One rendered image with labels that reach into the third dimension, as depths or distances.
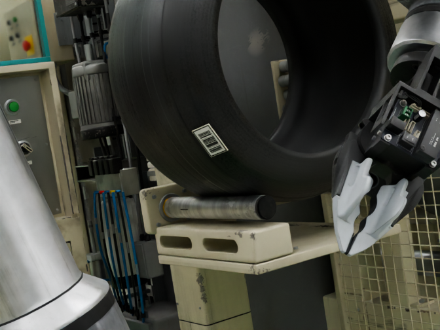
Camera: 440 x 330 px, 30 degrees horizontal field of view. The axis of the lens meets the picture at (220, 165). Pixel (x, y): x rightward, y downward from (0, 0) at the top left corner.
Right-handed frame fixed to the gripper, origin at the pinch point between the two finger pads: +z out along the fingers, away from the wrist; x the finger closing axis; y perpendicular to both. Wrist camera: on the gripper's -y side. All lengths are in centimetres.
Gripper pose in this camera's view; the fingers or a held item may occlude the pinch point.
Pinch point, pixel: (347, 244)
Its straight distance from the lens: 77.5
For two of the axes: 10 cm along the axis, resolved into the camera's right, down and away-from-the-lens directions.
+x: 8.6, 5.0, 0.4
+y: 2.5, -3.7, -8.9
